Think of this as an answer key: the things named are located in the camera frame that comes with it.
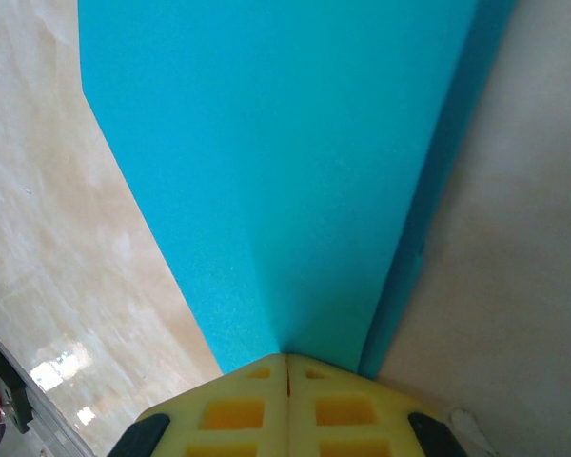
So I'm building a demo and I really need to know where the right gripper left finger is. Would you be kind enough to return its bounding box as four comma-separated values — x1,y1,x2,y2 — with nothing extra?
111,352,289,457

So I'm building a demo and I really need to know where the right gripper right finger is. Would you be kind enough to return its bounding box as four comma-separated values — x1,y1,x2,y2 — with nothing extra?
287,354,467,457

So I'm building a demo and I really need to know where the long aluminium mounting rail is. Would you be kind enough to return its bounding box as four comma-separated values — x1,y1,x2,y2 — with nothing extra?
0,316,99,457

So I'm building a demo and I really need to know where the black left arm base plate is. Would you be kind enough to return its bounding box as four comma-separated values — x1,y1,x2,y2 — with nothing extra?
0,328,32,434

